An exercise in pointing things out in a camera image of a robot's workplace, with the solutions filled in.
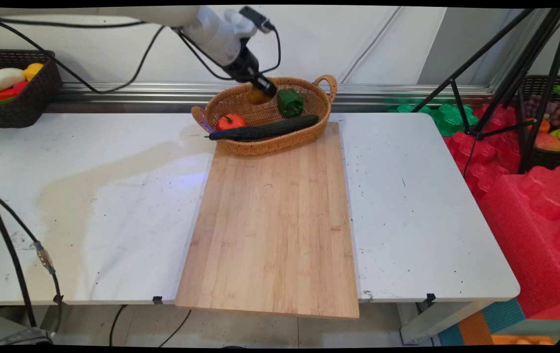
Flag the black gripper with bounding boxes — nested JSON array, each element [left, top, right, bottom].
[[223, 43, 279, 98]]

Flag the brown toy potato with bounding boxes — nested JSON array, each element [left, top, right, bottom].
[[248, 82, 274, 105]]

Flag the green toy bell pepper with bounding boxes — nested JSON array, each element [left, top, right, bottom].
[[277, 89, 305, 119]]

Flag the dark green toy cucumber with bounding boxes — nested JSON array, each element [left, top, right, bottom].
[[205, 114, 320, 142]]

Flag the red toy tomato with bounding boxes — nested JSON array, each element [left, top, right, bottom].
[[216, 113, 247, 131]]

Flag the bamboo cutting board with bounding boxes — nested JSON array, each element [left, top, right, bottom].
[[175, 122, 360, 319]]

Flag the green foam mat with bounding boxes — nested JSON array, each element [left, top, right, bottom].
[[389, 102, 480, 137]]

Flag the yellow toy bell pepper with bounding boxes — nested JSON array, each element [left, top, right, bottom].
[[23, 63, 45, 82]]

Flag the small red foam mat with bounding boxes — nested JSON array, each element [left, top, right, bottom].
[[443, 104, 526, 199]]

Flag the black woven vegetable basket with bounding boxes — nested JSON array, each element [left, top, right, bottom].
[[0, 49, 63, 129]]

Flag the black tripod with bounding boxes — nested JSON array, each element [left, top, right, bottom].
[[410, 7, 560, 175]]

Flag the red toy chili pepper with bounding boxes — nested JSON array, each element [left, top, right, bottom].
[[0, 81, 29, 102]]

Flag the white toy radish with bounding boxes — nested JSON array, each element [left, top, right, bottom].
[[0, 68, 26, 92]]

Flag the orange toy fruit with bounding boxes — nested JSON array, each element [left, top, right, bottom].
[[526, 118, 551, 135]]

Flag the pink toy peach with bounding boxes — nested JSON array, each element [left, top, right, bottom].
[[535, 132, 560, 152]]

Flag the white table leg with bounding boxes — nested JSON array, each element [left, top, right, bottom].
[[399, 300, 489, 345]]

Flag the purple toy grapes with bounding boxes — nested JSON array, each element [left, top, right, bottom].
[[525, 94, 560, 129]]

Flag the black woven fruit basket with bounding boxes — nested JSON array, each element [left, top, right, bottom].
[[518, 75, 560, 172]]

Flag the large red foam mat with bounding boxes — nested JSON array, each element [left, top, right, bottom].
[[478, 166, 560, 320]]

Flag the blue and orange floor mat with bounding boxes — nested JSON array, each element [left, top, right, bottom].
[[436, 298, 560, 347]]

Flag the oval wicker basket with handles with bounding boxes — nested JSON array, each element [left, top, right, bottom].
[[191, 75, 338, 156]]

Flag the black camera cable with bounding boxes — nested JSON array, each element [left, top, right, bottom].
[[177, 25, 281, 81]]

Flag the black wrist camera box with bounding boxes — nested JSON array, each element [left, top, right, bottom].
[[239, 6, 276, 34]]

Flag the metal wall rail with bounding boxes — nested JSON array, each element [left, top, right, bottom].
[[45, 82, 495, 114]]

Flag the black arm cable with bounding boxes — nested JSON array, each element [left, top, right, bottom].
[[0, 19, 167, 94]]

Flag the black floor cable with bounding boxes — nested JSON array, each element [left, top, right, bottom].
[[156, 309, 193, 348], [109, 304, 128, 347]]

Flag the black cable with connector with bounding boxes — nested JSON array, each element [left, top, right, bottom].
[[0, 182, 64, 339]]

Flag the thick black cable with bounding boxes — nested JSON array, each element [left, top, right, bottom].
[[0, 176, 38, 328]]

